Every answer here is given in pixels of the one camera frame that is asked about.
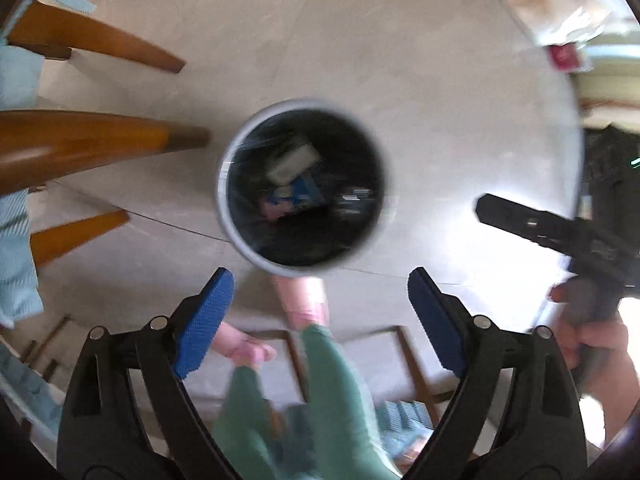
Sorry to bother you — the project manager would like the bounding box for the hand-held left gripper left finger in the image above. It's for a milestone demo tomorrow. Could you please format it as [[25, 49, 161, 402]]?
[[57, 267, 241, 480]]

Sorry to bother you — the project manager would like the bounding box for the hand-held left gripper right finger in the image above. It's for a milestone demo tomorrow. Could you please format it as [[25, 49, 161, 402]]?
[[400, 266, 588, 480]]

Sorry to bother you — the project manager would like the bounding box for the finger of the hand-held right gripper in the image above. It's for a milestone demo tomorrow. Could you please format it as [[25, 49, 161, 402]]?
[[475, 194, 577, 261]]

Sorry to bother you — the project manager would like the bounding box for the grey round waste bin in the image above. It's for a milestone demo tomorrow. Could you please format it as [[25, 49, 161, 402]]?
[[216, 97, 396, 279]]

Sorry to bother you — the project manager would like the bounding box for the person's right forearm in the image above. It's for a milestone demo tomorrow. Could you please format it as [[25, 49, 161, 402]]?
[[600, 390, 635, 457]]

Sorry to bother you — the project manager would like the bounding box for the person's right hand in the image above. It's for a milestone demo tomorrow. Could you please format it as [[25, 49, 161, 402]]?
[[550, 284, 631, 405]]

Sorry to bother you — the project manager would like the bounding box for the pink slipper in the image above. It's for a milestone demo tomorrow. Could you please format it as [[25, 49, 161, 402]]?
[[272, 275, 331, 332], [211, 320, 277, 372]]

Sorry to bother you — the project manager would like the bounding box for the wooden chair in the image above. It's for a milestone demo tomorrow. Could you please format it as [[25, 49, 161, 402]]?
[[240, 325, 482, 463]]

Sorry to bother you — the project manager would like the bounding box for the person's left leg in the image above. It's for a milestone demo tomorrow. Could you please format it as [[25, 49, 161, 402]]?
[[212, 365, 282, 480]]

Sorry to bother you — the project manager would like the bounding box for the person's leg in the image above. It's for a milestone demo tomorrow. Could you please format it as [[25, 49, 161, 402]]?
[[212, 365, 282, 480], [299, 324, 403, 480]]

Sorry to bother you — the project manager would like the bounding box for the person's right leg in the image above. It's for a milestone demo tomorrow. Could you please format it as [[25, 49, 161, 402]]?
[[299, 324, 403, 480]]

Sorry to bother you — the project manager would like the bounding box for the slim wooden furniture leg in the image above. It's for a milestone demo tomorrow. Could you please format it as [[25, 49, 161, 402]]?
[[6, 0, 187, 75], [30, 210, 131, 267]]

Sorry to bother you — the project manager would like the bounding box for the blue cardboard box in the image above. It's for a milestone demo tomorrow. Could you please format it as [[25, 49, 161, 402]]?
[[264, 175, 327, 212]]

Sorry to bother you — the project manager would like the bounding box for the red box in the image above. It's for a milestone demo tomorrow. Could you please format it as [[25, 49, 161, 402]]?
[[547, 44, 592, 73]]

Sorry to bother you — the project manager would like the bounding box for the white crumpled paper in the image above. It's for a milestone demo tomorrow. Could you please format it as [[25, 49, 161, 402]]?
[[265, 144, 321, 184]]

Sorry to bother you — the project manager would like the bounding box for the light blue tablecloth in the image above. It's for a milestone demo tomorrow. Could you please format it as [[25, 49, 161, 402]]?
[[0, 0, 97, 442]]

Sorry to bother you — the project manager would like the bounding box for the thick wooden table leg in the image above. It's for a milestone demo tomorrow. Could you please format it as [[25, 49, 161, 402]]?
[[0, 110, 212, 197]]

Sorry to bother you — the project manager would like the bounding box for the white plastic bag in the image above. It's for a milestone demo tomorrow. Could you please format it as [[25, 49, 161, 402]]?
[[505, 0, 627, 52]]

